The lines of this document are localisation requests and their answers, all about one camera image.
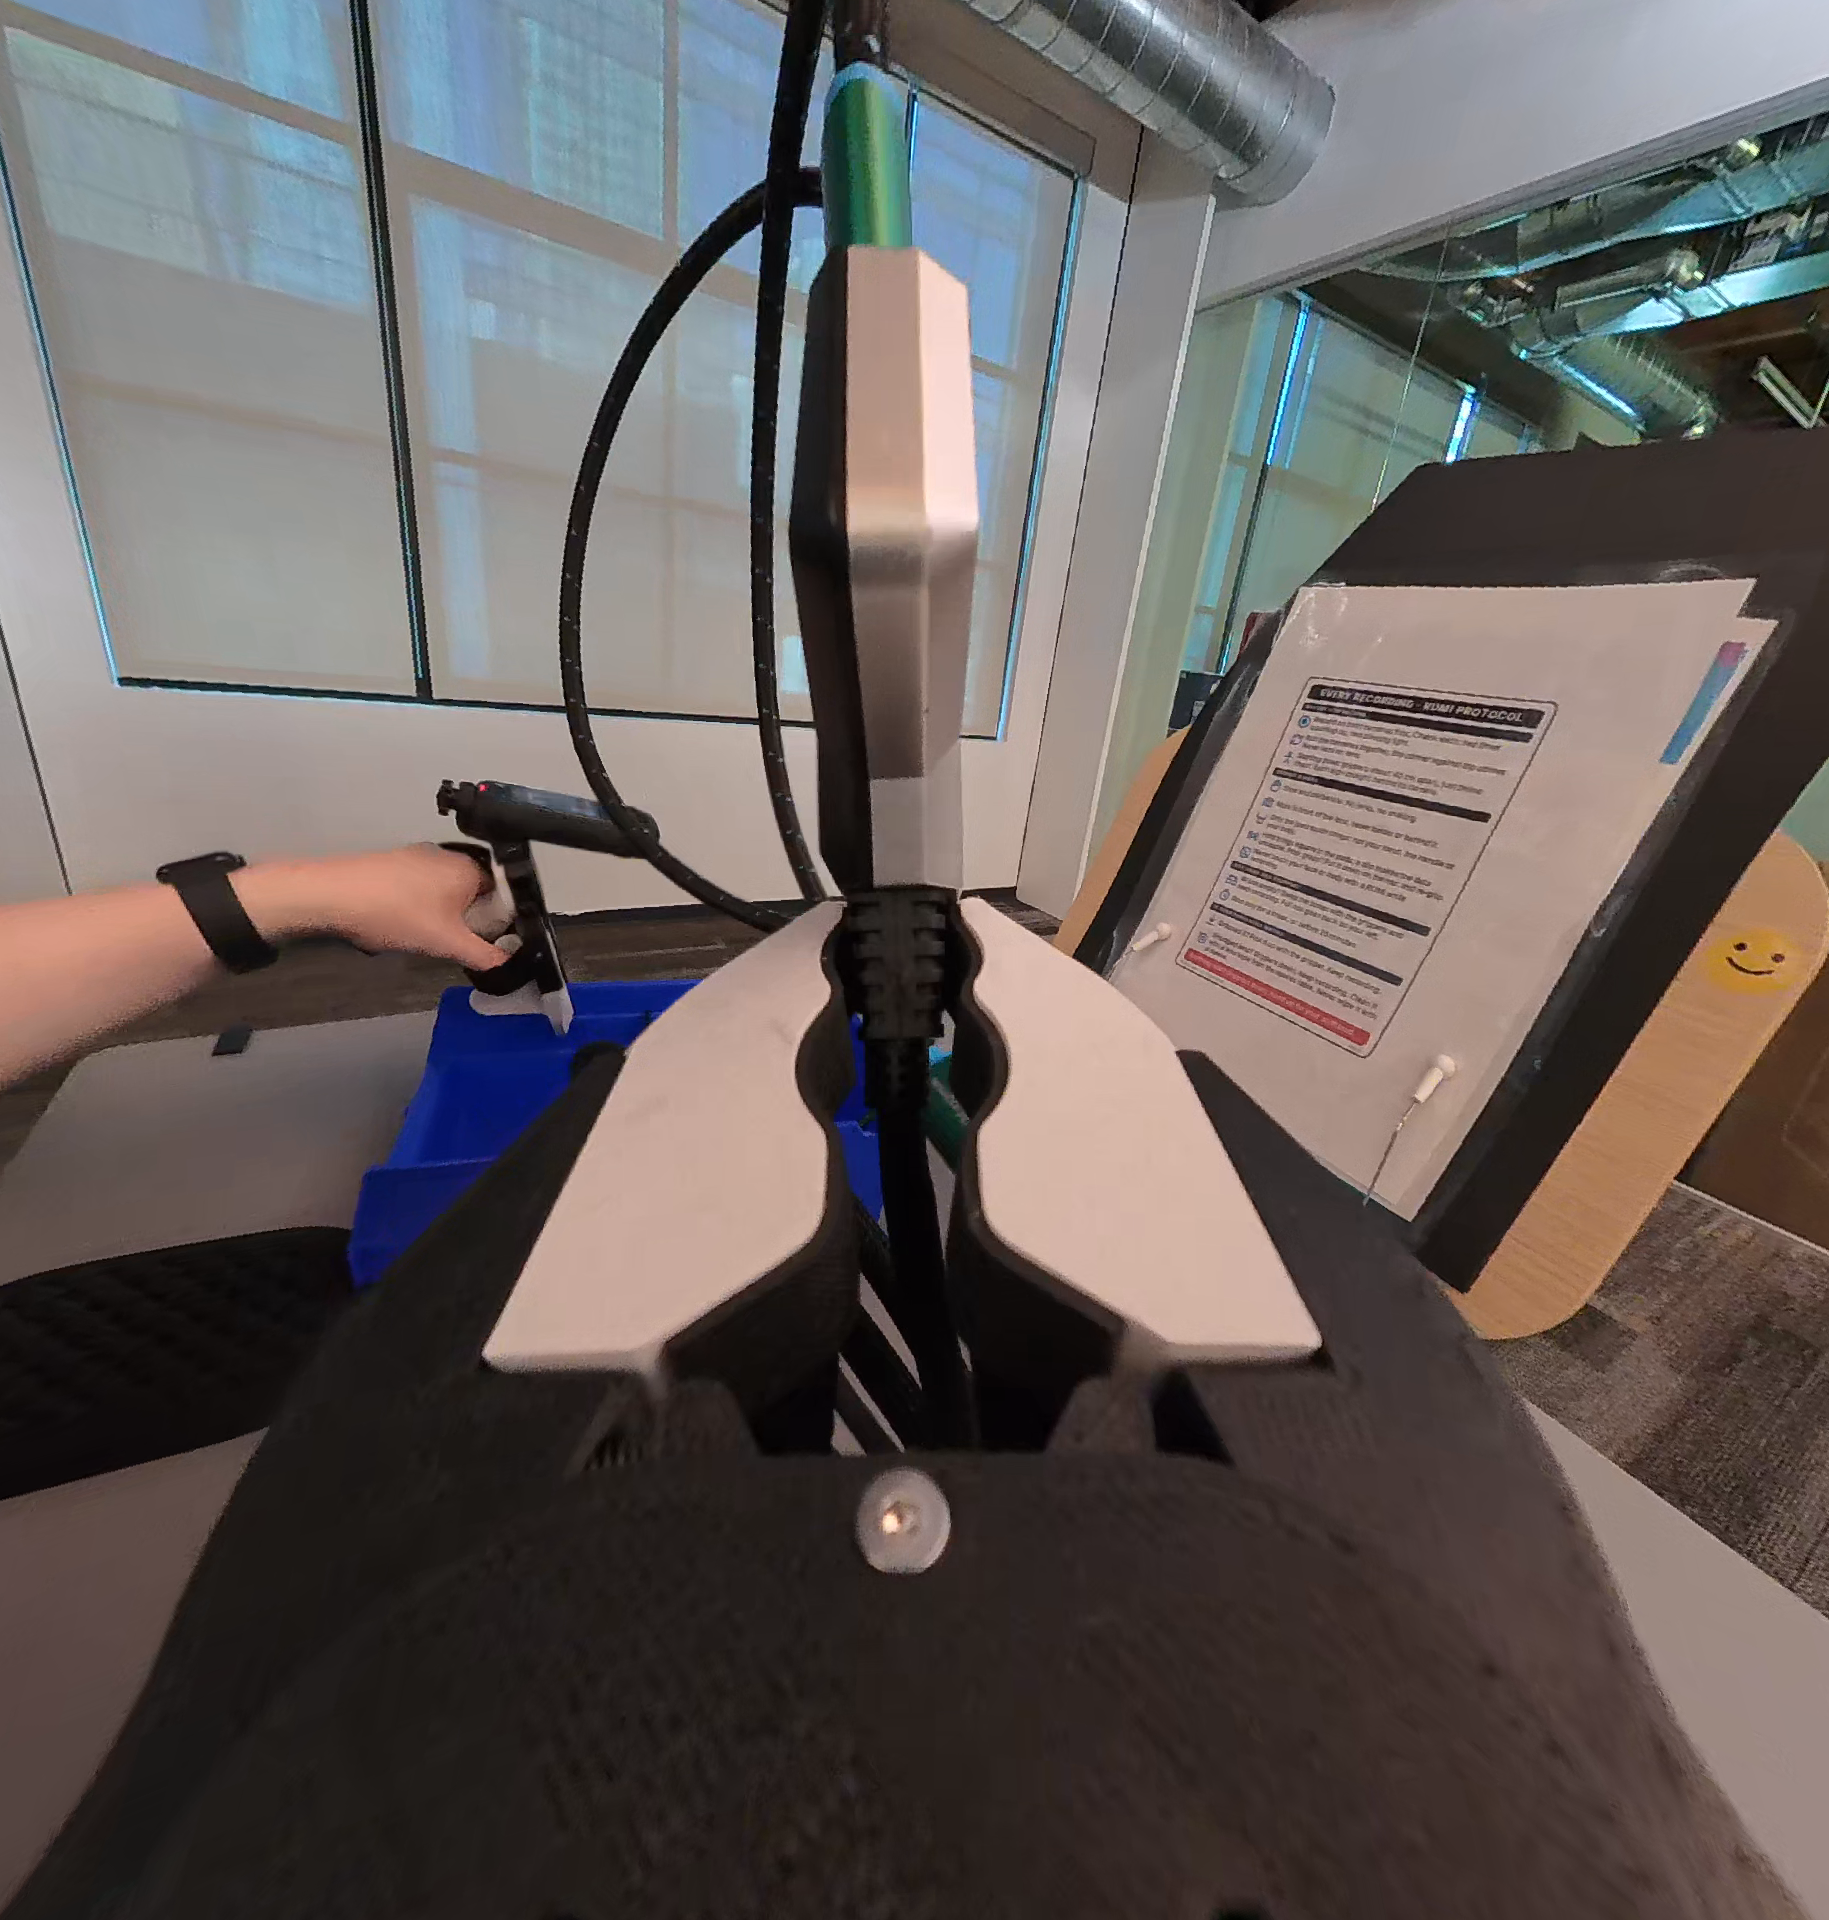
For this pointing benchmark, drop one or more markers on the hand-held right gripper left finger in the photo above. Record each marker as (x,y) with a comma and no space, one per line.
(675,1156)

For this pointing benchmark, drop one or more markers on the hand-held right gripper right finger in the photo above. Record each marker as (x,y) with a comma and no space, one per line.
(1125,1170)

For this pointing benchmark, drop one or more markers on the silver HDMI switch box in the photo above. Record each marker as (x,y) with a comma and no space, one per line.
(901,450)

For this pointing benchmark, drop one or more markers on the person's left forearm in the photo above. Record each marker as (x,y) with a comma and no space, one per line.
(74,976)

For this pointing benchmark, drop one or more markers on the blue plastic bin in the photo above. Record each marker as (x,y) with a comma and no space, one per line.
(464,1081)

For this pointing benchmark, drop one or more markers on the white standoff pin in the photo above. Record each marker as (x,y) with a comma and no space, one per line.
(1436,1073)
(1151,940)

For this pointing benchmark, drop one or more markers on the black wristwatch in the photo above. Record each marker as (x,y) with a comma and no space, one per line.
(224,907)

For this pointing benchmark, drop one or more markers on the large window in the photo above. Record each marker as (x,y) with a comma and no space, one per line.
(224,450)

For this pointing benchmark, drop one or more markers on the printed instruction sheet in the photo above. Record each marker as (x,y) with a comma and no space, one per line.
(1454,780)

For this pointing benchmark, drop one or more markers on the rounded wooden board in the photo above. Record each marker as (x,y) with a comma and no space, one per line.
(1649,1141)

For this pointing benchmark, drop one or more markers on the black mesh chair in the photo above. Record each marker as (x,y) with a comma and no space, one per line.
(119,1350)

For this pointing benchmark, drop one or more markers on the yellow smiley sticker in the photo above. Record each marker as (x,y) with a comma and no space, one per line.
(1756,963)

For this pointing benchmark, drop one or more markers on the instruction sheet on black board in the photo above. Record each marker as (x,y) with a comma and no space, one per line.
(1605,510)

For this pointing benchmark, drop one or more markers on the silver spiral round duct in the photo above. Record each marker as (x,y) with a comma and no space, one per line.
(1184,75)

